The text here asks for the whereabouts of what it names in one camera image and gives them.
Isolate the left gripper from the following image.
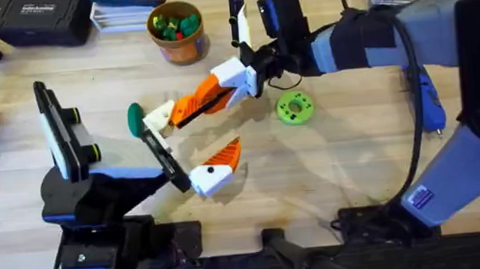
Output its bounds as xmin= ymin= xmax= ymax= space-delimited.
xmin=77 ymin=95 xmax=246 ymax=207

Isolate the orange ribbed wedge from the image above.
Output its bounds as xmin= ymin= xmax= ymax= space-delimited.
xmin=167 ymin=93 xmax=207 ymax=131

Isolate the dark green toy vegetable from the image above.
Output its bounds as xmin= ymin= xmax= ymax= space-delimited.
xmin=126 ymin=102 xmax=148 ymax=140

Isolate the blue electric screwdriver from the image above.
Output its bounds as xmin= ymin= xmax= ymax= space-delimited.
xmin=403 ymin=63 xmax=450 ymax=141

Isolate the right wrist upright plate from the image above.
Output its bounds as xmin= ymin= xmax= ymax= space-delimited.
xmin=226 ymin=0 xmax=255 ymax=64

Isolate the green disc with holes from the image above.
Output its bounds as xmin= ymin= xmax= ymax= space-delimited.
xmin=275 ymin=88 xmax=316 ymax=128

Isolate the brown tub with toys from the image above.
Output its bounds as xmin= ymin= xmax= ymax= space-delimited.
xmin=145 ymin=0 xmax=211 ymax=69

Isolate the large black tool case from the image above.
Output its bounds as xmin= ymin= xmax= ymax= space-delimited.
xmin=0 ymin=0 xmax=96 ymax=53

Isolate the thin black cable loop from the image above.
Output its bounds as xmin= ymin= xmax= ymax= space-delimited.
xmin=266 ymin=71 xmax=304 ymax=93

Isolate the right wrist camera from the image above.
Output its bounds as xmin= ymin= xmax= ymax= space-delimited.
xmin=255 ymin=0 xmax=313 ymax=58

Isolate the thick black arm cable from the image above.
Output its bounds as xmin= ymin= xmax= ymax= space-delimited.
xmin=338 ymin=0 xmax=433 ymax=225

